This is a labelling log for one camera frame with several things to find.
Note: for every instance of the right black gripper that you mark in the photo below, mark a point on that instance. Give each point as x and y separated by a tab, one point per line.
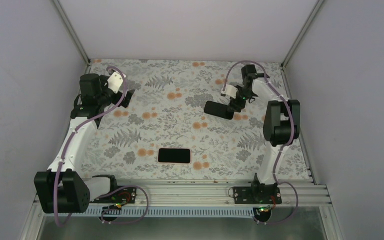
235	105

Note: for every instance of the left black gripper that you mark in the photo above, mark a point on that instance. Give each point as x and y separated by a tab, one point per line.
127	99

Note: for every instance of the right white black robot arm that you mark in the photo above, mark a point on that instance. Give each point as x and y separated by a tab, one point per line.
281	125

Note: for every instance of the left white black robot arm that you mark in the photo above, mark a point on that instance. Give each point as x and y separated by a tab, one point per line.
60	188

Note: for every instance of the black phone with pink edge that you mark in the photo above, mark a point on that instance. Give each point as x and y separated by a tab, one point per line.
174	156

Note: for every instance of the floral patterned table mat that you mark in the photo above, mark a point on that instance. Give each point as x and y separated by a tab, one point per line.
167	111

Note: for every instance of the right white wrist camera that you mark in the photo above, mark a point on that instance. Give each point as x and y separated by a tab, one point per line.
229	91

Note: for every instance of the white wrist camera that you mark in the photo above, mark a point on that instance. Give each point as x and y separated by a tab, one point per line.
229	91
115	81

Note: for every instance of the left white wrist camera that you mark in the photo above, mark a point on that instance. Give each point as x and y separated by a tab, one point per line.
115	81

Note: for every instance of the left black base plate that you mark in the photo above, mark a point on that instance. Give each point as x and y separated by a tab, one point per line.
124	196

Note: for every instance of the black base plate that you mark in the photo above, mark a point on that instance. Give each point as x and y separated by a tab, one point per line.
124	196
246	195

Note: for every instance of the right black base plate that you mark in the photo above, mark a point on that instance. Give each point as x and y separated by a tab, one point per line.
246	195

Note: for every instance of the aluminium rail frame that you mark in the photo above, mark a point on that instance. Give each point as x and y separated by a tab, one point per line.
206	193

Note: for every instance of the slotted grey cable duct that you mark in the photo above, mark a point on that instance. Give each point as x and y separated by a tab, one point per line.
206	212

